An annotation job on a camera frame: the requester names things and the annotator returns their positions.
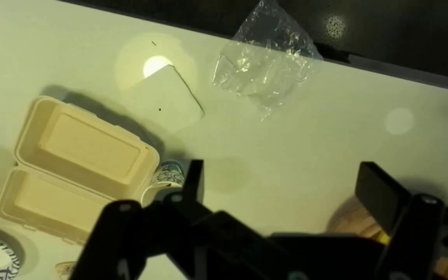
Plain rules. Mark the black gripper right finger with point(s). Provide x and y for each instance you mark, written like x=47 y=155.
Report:
x=390 y=208

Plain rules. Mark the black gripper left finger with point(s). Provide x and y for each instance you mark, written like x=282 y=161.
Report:
x=116 y=234

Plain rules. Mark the patterned white paper cup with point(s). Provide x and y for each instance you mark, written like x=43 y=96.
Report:
x=166 y=177

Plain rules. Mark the woven wooden bowl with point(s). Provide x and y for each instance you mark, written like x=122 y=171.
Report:
x=362 y=223

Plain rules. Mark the small beige toy food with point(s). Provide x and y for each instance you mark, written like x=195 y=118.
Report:
x=64 y=270

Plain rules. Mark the beige clamshell takeout box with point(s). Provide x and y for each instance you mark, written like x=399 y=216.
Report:
x=78 y=161

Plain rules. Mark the white paper napkin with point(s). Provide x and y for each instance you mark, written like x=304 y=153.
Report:
x=170 y=102

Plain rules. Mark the clear plastic bag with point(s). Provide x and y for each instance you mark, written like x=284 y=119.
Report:
x=265 y=63

